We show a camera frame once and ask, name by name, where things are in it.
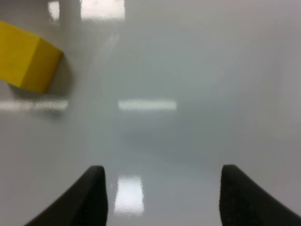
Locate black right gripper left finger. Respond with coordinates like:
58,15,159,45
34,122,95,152
27,166,108,226

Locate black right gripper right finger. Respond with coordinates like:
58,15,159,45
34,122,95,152
219,165,301,226

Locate yellow cube block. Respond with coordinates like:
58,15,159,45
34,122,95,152
0,21,63,93

